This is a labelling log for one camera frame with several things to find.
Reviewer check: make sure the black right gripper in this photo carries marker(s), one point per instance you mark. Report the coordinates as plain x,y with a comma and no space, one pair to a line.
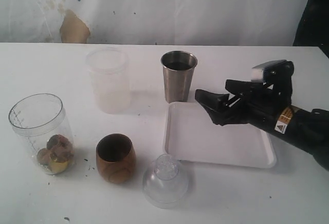
267,99

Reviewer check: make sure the dark curtain at right edge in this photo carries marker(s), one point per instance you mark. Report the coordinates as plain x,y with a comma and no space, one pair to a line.
313,26

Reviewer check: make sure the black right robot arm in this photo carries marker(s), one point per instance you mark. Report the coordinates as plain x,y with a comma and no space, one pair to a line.
306,130

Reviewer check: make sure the stainless steel cup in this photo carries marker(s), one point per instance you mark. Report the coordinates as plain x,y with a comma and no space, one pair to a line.
178,69

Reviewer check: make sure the white rectangular tray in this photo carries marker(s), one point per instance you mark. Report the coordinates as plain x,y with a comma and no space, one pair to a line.
190,135

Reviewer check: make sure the clear plastic shaker cup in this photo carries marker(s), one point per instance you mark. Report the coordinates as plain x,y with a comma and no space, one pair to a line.
36,118

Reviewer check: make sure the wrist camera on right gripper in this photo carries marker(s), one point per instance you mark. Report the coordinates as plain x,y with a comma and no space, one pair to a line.
260,72

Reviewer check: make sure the gold coins and brown cubes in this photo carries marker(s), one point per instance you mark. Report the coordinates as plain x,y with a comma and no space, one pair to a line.
57,156

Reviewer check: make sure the clear dome shaker lid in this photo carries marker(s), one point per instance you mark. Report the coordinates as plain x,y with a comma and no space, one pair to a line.
165,182

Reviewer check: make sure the brown wooden cup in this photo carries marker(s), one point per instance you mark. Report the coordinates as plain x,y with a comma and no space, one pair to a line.
115,158

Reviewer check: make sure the translucent plastic container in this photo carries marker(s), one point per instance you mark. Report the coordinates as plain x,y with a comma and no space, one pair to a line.
108,69

